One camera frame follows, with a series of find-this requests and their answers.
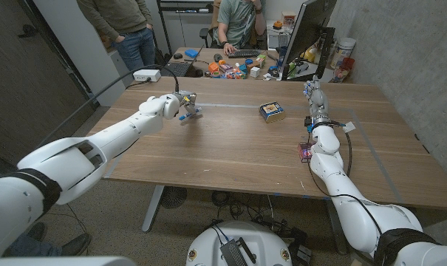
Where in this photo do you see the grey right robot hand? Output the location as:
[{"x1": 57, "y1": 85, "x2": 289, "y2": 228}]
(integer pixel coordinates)
[{"x1": 303, "y1": 75, "x2": 331, "y2": 129}]

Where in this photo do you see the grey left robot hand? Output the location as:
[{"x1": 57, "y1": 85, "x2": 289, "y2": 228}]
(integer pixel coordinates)
[{"x1": 173, "y1": 90, "x2": 203, "y2": 121}]

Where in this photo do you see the blue Expo marker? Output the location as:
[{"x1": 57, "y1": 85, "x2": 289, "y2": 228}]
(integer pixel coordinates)
[{"x1": 178, "y1": 106, "x2": 203, "y2": 122}]

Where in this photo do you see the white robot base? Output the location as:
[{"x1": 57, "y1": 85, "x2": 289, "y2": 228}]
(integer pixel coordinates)
[{"x1": 185, "y1": 220, "x2": 293, "y2": 266}]

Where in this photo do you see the black box on robot base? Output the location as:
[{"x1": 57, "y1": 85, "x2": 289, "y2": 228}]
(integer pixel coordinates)
[{"x1": 219, "y1": 239, "x2": 248, "y2": 266}]

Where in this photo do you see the blue and gold tin can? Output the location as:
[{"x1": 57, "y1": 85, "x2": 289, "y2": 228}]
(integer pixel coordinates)
[{"x1": 259, "y1": 101, "x2": 286, "y2": 124}]

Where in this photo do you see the pink snack package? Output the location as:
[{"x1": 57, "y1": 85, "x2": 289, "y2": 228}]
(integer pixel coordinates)
[{"x1": 297, "y1": 142, "x2": 315, "y2": 163}]

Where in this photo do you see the black laptop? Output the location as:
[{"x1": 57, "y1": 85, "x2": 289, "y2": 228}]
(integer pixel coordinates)
[{"x1": 160, "y1": 44, "x2": 205, "y2": 78}]

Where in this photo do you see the grey tape outline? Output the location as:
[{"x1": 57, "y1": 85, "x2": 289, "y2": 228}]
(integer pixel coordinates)
[{"x1": 104, "y1": 101, "x2": 405, "y2": 202}]

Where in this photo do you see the wooden back desk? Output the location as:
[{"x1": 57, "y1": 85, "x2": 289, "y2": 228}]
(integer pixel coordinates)
[{"x1": 167, "y1": 47, "x2": 353, "y2": 84}]

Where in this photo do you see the white power box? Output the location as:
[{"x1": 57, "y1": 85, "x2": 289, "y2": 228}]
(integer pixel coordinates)
[{"x1": 132, "y1": 69, "x2": 162, "y2": 83}]

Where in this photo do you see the yellow object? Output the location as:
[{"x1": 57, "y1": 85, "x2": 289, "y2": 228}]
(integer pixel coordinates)
[{"x1": 302, "y1": 47, "x2": 318, "y2": 64}]

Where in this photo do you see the white canister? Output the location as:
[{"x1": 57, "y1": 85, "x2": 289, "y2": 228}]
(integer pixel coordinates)
[{"x1": 330, "y1": 37, "x2": 357, "y2": 70}]

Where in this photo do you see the black office chair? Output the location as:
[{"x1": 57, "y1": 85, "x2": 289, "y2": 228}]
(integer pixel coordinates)
[{"x1": 199, "y1": 0, "x2": 224, "y2": 49}]

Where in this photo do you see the black keyboard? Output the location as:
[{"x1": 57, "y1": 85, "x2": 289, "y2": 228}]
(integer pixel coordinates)
[{"x1": 227, "y1": 49, "x2": 263, "y2": 59}]

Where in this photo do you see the black computer monitor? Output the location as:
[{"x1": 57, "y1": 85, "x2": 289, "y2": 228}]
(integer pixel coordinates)
[{"x1": 281, "y1": 0, "x2": 338, "y2": 82}]

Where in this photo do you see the seated person in green shirt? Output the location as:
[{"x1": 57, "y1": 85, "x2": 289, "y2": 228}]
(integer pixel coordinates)
[{"x1": 212, "y1": 0, "x2": 267, "y2": 56}]

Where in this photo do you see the black floor fan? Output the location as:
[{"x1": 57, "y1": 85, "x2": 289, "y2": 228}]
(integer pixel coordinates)
[{"x1": 160, "y1": 186, "x2": 188, "y2": 210}]

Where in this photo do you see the standing person in olive sweater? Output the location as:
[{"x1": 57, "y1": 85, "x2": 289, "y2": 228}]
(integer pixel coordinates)
[{"x1": 76, "y1": 0, "x2": 157, "y2": 77}]

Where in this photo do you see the white table leg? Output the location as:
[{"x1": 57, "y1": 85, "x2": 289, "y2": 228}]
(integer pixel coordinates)
[{"x1": 141, "y1": 184, "x2": 165, "y2": 233}]

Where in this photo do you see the grey table leg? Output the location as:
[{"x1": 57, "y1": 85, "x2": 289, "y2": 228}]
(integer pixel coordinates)
[{"x1": 325, "y1": 200, "x2": 349, "y2": 256}]

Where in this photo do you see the person in jeans black shoes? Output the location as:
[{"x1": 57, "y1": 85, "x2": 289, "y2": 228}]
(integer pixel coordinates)
[{"x1": 1, "y1": 221, "x2": 93, "y2": 258}]

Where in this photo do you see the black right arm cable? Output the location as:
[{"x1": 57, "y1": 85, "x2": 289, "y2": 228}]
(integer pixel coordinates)
[{"x1": 306, "y1": 120, "x2": 385, "y2": 237}]

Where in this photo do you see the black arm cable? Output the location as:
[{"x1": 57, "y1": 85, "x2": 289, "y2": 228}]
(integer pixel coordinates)
[
  {"x1": 34, "y1": 64, "x2": 180, "y2": 151},
  {"x1": 306, "y1": 120, "x2": 385, "y2": 237}
]

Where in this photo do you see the whiteboard stand black frame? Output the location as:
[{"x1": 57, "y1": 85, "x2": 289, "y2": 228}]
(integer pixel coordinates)
[{"x1": 156, "y1": 0, "x2": 215, "y2": 56}]

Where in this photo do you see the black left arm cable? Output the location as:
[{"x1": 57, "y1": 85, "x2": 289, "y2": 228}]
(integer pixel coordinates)
[{"x1": 34, "y1": 64, "x2": 180, "y2": 151}]

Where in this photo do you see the black floor cable tangle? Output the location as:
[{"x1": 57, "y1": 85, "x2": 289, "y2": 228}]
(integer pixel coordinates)
[{"x1": 210, "y1": 190, "x2": 309, "y2": 241}]

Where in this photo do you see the black door handle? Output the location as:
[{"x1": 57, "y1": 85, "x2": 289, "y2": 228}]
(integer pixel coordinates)
[{"x1": 18, "y1": 24, "x2": 39, "y2": 39}]

